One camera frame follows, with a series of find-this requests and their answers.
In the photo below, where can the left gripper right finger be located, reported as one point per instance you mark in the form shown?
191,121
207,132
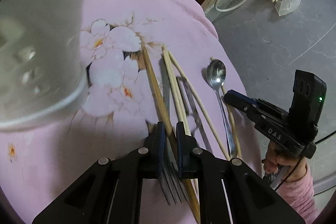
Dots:
229,191

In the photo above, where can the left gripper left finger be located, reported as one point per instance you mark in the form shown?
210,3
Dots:
109,191

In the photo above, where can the dark bamboo chopstick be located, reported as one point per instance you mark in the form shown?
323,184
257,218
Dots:
164,117

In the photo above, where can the pink sleeve forearm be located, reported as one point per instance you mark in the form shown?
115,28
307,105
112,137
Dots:
299,195

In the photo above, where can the person right hand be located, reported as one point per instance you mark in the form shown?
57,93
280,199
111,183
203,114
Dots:
273,159

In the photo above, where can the steel fork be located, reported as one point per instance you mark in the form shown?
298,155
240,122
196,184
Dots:
171,185

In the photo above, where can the steel peeler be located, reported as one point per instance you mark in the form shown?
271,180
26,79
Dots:
192,114

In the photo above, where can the steel spoon bowl up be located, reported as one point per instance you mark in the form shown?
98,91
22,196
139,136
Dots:
215,77

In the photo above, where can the white mesh strainer bag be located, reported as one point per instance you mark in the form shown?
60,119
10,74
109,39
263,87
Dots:
285,7

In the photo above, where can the white plastic utensil holder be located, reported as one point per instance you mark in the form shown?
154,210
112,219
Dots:
42,78

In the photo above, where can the pink floral tablecloth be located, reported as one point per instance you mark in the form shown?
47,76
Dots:
37,165

